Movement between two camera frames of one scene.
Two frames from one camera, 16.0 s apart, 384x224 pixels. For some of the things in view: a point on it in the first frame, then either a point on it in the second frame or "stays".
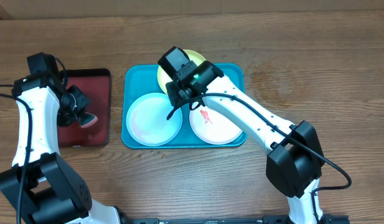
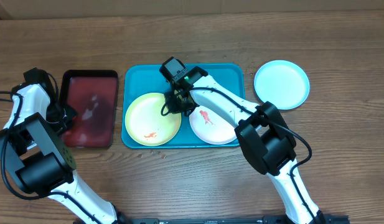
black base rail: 264,219 stays
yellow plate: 164,76 → 145,123
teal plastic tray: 142,79 stays
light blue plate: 147,120 → 284,83
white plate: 212,127 stays
